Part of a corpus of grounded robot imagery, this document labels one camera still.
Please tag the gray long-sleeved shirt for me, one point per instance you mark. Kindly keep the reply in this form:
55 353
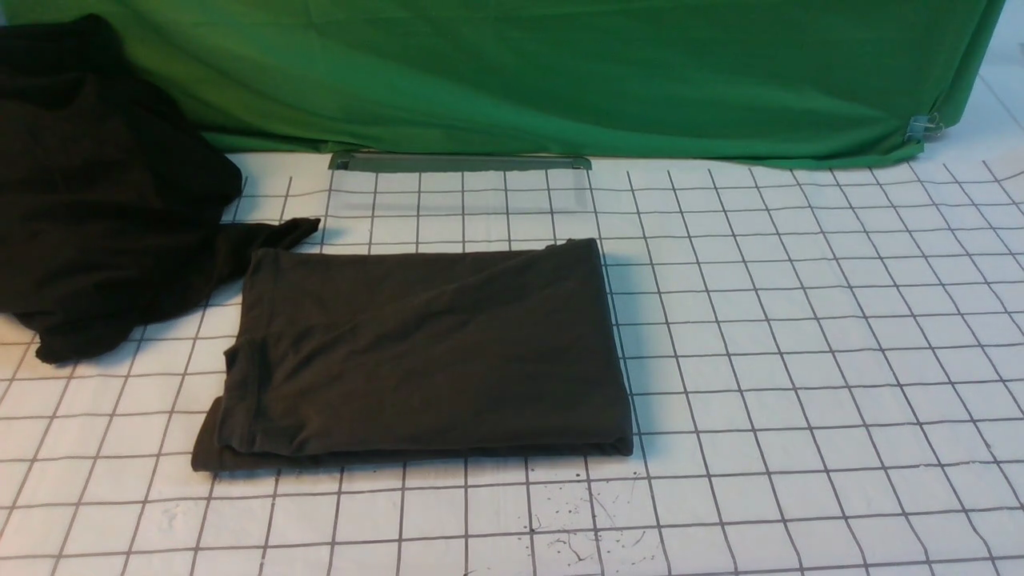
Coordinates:
354 359

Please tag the gray metal bar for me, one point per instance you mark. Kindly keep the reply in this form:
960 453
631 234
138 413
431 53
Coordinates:
396 163

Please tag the green backdrop cloth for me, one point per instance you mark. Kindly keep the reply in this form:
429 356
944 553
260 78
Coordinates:
788 84

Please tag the black cloth pile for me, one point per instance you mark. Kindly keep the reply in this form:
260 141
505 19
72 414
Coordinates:
112 202

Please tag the metal binder clip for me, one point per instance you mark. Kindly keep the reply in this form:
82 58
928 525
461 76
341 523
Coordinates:
923 127

